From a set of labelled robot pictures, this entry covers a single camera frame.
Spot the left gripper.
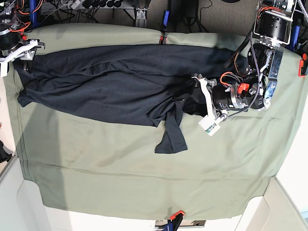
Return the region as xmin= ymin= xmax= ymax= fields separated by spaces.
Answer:
xmin=182 ymin=73 xmax=252 ymax=120

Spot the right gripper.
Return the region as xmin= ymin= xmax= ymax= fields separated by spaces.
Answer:
xmin=0 ymin=30 xmax=45 ymax=73

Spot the dark navy long-sleeve shirt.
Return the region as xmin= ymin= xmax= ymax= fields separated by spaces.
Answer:
xmin=13 ymin=44 xmax=232 ymax=154

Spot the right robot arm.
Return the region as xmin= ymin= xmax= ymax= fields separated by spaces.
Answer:
xmin=0 ymin=0 xmax=45 ymax=77

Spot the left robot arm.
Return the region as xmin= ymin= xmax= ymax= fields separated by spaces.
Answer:
xmin=193 ymin=0 xmax=308 ymax=123

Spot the blue clamp top left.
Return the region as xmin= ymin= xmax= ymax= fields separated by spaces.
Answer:
xmin=29 ymin=0 xmax=43 ymax=28

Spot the blue clamp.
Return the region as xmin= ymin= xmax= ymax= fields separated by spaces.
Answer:
xmin=288 ymin=25 xmax=305 ymax=53
xmin=159 ymin=10 xmax=169 ymax=45
xmin=29 ymin=0 xmax=43 ymax=28

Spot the blue clamp top centre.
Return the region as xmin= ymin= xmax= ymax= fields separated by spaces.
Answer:
xmin=159 ymin=10 xmax=169 ymax=45

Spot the white power strip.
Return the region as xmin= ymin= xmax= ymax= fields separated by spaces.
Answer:
xmin=60 ymin=0 xmax=83 ymax=10

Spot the black power adapter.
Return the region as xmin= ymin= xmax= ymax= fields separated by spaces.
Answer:
xmin=168 ymin=0 xmax=199 ymax=22

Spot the black object left edge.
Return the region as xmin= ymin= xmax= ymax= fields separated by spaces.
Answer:
xmin=0 ymin=141 xmax=13 ymax=163

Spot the green table cloth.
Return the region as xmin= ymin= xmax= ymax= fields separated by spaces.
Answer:
xmin=3 ymin=23 xmax=307 ymax=220

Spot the orange clamp right edge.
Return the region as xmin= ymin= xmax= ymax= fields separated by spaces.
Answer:
xmin=298 ymin=53 xmax=308 ymax=77

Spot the blue clamp top right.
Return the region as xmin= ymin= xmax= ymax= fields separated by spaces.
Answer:
xmin=288 ymin=25 xmax=305 ymax=53

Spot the orange black clamp bottom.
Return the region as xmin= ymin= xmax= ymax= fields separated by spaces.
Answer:
xmin=162 ymin=210 xmax=185 ymax=231

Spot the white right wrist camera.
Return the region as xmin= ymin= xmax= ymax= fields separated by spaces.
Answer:
xmin=0 ymin=58 xmax=9 ymax=77

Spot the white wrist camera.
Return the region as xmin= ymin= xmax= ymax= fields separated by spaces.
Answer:
xmin=198 ymin=115 xmax=220 ymax=137
xmin=0 ymin=58 xmax=9 ymax=77

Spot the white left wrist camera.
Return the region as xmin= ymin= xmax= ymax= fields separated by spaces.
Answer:
xmin=198 ymin=115 xmax=220 ymax=137

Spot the aluminium frame bracket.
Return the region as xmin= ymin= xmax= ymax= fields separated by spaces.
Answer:
xmin=135 ymin=8 xmax=147 ymax=28

